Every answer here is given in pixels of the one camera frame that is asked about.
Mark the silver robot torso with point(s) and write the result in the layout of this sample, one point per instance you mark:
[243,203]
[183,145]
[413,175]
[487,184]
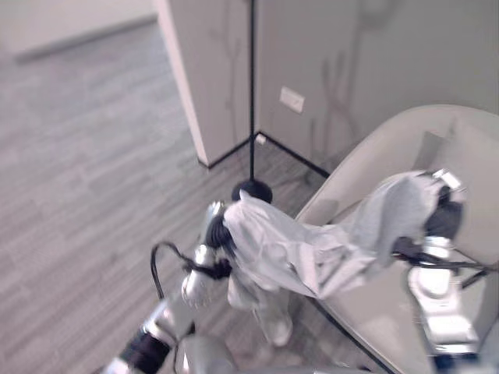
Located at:
[202,356]

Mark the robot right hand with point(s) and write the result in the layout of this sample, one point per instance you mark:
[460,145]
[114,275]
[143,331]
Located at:
[444,218]

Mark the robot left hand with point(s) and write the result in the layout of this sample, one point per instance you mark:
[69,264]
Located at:
[214,226]

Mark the beige sofa chair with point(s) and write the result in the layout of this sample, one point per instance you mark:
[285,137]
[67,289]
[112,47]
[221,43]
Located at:
[397,233]

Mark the white wall socket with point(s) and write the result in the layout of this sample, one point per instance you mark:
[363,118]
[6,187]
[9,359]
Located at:
[292,99]

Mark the light grey garment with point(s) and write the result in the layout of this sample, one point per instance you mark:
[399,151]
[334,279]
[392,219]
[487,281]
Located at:
[312,249]

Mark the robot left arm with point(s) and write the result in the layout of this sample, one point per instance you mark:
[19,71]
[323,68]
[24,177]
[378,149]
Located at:
[183,304]

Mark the black clothes rack stand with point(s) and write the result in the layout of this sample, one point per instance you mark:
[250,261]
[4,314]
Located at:
[252,117]

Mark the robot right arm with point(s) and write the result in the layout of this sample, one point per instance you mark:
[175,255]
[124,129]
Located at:
[440,296]

